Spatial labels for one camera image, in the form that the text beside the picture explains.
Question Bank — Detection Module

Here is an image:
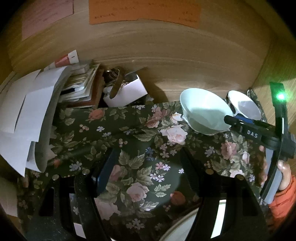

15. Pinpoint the small white box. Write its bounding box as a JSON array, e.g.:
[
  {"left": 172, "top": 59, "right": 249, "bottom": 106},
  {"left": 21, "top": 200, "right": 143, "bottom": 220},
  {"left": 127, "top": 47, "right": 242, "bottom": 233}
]
[{"left": 103, "top": 72, "right": 147, "bottom": 107}]

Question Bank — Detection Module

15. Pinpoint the pink sticky note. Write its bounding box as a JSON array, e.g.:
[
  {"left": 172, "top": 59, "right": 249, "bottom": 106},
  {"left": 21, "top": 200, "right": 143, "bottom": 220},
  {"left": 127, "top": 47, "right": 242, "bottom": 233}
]
[{"left": 22, "top": 0, "right": 74, "bottom": 40}]

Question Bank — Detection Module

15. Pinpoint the white plate underneath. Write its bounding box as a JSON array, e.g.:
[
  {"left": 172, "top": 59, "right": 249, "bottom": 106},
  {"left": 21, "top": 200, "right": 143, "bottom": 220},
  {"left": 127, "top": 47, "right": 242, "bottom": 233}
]
[{"left": 160, "top": 198, "right": 227, "bottom": 240}]

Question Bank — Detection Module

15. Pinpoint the orange sticky note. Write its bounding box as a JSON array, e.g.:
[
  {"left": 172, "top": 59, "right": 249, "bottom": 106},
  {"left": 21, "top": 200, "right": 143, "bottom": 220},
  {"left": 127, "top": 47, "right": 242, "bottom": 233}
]
[{"left": 89, "top": 0, "right": 201, "bottom": 29}]

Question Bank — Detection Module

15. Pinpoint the white cow pattern bowl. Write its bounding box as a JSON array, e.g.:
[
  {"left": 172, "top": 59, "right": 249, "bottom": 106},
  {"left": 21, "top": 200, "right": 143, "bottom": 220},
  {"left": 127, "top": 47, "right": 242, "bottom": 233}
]
[{"left": 226, "top": 90, "right": 261, "bottom": 121}]

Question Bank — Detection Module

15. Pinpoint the stack of books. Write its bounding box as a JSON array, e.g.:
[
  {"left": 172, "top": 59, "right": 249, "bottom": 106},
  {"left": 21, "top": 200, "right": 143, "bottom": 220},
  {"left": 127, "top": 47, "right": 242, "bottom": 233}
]
[{"left": 45, "top": 49, "right": 105, "bottom": 108}]

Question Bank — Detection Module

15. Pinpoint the white paper stack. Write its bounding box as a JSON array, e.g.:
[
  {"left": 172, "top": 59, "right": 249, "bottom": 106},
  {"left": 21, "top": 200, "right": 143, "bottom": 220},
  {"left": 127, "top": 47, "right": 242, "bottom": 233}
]
[{"left": 1, "top": 66, "right": 71, "bottom": 176}]

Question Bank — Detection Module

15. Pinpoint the floral tablecloth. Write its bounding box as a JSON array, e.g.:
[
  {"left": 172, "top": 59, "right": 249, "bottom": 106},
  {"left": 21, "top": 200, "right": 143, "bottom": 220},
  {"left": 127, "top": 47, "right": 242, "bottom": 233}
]
[{"left": 17, "top": 89, "right": 269, "bottom": 241}]

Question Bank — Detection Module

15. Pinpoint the right hand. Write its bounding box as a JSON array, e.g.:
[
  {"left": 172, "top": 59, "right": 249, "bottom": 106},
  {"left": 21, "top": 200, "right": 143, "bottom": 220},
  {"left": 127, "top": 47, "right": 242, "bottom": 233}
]
[{"left": 259, "top": 146, "right": 293, "bottom": 191}]

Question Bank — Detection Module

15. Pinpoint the mint green bowl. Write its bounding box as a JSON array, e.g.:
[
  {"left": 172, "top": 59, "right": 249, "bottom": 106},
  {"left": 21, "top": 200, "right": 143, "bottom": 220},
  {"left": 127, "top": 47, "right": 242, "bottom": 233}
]
[{"left": 180, "top": 88, "right": 233, "bottom": 136}]

